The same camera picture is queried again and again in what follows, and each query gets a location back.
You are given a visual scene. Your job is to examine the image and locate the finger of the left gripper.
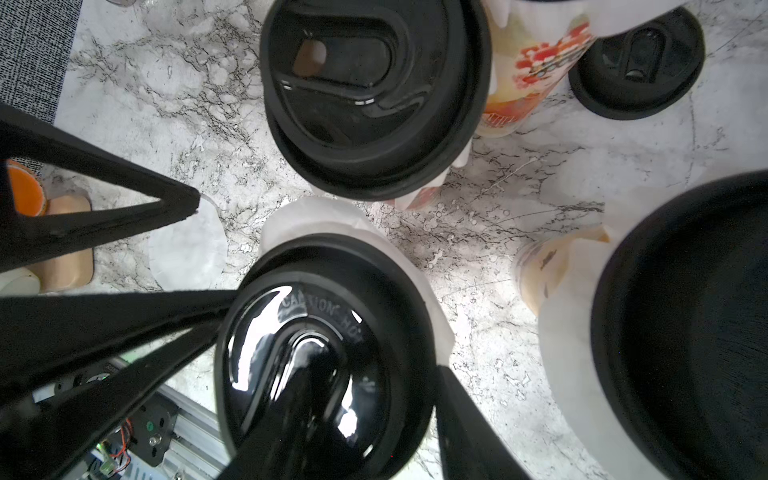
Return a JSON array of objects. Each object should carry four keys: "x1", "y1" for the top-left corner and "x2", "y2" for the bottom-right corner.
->
[
  {"x1": 1, "y1": 104, "x2": 200, "y2": 272},
  {"x1": 1, "y1": 290, "x2": 237, "y2": 479}
]

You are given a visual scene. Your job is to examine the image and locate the translucent paper disc middle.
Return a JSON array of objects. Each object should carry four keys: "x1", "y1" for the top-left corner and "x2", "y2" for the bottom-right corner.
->
[{"x1": 148, "y1": 195, "x2": 228, "y2": 291}]

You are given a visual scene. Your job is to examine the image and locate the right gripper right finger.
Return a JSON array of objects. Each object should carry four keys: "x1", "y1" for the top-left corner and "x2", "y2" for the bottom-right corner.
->
[{"x1": 436, "y1": 366, "x2": 530, "y2": 480}]

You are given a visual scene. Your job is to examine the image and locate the black lid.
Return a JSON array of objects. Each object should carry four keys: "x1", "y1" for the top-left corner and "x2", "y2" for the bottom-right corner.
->
[
  {"x1": 591, "y1": 170, "x2": 767, "y2": 479},
  {"x1": 260, "y1": 1, "x2": 492, "y2": 202},
  {"x1": 215, "y1": 233, "x2": 436, "y2": 479},
  {"x1": 568, "y1": 7, "x2": 706, "y2": 121}
]

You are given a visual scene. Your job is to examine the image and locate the wooden peg rack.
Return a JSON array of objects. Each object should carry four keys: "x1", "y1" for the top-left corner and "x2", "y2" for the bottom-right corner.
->
[{"x1": 1, "y1": 194, "x2": 94, "y2": 297}]

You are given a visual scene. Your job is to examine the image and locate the red paper cup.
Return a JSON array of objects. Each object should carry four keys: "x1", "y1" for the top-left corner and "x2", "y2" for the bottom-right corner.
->
[{"x1": 385, "y1": 140, "x2": 472, "y2": 211}]

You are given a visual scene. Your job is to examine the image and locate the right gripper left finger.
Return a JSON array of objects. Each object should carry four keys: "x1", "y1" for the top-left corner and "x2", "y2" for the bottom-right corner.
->
[{"x1": 217, "y1": 365, "x2": 334, "y2": 479}]

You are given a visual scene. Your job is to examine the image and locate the orange mug on rack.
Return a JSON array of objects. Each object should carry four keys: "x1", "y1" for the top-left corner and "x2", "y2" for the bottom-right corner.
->
[{"x1": 7, "y1": 160, "x2": 48, "y2": 217}]

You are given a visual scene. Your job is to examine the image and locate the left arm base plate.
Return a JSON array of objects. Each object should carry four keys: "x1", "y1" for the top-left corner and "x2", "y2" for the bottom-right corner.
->
[{"x1": 128, "y1": 393, "x2": 179, "y2": 467}]

